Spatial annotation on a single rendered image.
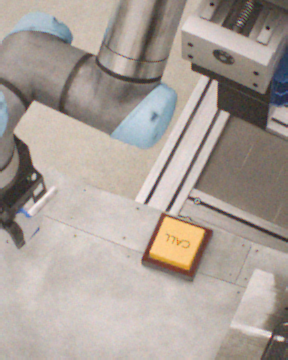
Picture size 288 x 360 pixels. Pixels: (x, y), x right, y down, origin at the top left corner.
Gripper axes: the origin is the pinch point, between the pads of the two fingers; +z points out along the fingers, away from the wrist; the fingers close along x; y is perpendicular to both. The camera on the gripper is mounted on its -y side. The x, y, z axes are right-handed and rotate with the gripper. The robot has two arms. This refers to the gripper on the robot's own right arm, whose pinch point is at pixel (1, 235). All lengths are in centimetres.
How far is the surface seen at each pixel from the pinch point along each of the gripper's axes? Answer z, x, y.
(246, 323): 5.8, -32.1, 14.6
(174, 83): 95, 33, 70
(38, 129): 95, 48, 40
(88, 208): 14.8, -1.0, 14.9
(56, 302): 14.8, -7.8, 0.6
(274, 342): 6.5, -37.4, 15.2
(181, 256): 11.1, -16.7, 17.5
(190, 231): 11.1, -15.0, 21.2
